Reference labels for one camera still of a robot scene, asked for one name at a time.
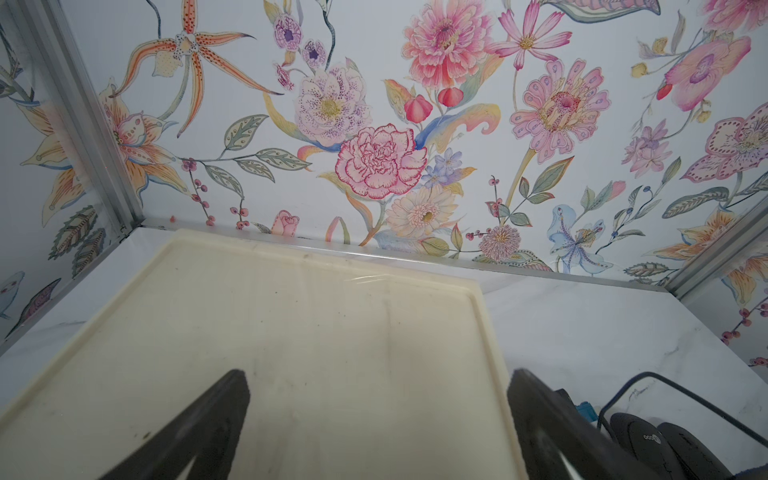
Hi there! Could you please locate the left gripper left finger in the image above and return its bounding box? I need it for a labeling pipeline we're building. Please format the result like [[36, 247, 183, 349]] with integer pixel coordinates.
[[103, 369, 250, 479]]

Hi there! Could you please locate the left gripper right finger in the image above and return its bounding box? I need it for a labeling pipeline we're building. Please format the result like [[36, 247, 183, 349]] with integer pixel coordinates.
[[507, 369, 658, 479]]

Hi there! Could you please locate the black Lecoo mouse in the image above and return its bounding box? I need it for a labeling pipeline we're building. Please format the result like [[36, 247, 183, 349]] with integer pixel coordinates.
[[610, 413, 686, 480], [658, 422, 733, 480]]

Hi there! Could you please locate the cream drawer cabinet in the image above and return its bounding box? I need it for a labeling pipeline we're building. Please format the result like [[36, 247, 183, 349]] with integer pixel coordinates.
[[1, 231, 525, 479]]

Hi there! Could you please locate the left aluminium corner post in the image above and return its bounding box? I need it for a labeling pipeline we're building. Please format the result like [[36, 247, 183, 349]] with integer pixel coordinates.
[[7, 1, 144, 238]]

